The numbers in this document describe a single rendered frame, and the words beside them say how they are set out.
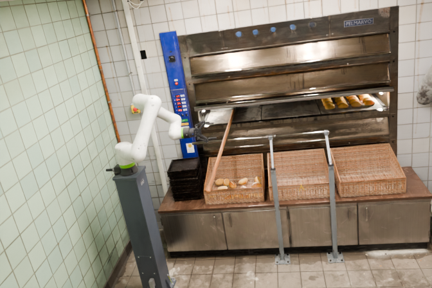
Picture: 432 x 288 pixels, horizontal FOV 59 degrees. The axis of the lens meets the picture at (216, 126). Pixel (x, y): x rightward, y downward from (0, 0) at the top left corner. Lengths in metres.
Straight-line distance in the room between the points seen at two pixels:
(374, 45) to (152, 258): 2.65
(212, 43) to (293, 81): 0.84
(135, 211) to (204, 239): 0.90
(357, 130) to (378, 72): 0.57
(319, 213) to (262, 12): 1.86
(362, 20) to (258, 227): 2.06
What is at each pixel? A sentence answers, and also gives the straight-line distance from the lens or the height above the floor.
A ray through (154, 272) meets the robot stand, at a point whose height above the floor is 0.28.
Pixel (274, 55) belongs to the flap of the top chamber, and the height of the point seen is 1.81.
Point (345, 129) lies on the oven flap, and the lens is 3.89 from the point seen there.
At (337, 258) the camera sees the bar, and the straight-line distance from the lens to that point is 3.86.
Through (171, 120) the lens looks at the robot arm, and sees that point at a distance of 3.32.
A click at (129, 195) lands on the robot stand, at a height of 1.04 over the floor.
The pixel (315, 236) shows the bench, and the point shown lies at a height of 0.21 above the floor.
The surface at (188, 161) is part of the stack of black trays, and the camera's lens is 3.85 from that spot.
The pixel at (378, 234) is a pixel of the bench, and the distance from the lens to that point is 3.84.
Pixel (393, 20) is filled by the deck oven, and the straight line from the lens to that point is 3.73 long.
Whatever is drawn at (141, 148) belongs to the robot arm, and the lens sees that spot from 2.91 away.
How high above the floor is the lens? 2.47
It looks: 20 degrees down
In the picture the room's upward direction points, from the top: 9 degrees counter-clockwise
